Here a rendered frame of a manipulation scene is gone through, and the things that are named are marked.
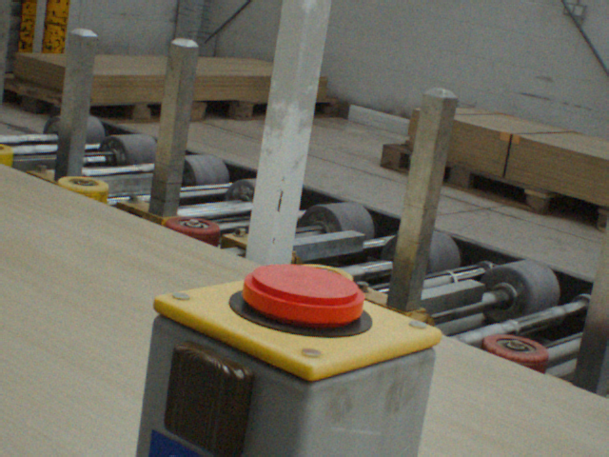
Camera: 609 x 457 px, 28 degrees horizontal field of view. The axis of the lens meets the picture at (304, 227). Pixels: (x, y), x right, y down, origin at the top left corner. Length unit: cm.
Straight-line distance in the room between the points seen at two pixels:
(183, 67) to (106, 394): 91
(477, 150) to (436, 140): 560
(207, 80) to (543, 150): 247
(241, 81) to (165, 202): 652
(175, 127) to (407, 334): 160
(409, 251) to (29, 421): 76
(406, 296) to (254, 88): 698
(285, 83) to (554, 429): 64
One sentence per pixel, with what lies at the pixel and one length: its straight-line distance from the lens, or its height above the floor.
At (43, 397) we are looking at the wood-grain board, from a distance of 113.
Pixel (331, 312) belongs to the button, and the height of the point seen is 123.
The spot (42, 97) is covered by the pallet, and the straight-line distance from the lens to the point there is 766.
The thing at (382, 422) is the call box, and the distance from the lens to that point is 39.
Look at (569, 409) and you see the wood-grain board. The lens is 131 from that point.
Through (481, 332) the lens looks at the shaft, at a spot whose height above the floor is 81.
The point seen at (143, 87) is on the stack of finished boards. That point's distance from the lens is 783.
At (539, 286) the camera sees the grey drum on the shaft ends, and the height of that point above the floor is 83.
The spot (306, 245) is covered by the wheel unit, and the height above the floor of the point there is 85.
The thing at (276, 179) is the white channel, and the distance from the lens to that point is 165.
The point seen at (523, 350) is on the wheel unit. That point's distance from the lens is 146.
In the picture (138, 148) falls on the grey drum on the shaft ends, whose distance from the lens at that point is 265.
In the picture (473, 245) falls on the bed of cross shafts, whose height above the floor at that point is 83.
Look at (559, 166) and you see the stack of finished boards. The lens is 695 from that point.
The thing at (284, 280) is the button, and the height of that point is 123.
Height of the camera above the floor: 134
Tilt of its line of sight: 14 degrees down
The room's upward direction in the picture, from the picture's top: 9 degrees clockwise
